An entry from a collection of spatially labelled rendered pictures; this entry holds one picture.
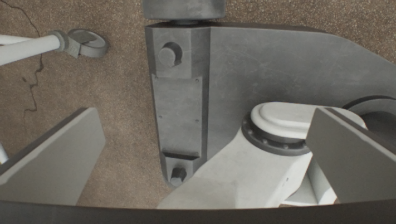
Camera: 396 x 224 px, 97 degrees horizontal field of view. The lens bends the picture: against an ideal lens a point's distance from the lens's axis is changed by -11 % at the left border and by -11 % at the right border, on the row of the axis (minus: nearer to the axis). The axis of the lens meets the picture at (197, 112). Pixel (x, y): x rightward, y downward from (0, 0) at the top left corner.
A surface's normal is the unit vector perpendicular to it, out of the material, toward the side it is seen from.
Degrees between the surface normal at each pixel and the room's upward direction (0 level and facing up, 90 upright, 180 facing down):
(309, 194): 90
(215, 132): 0
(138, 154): 0
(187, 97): 0
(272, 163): 90
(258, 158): 90
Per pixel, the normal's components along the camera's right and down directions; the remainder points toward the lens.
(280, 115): 0.00, -0.87
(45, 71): -0.19, 0.48
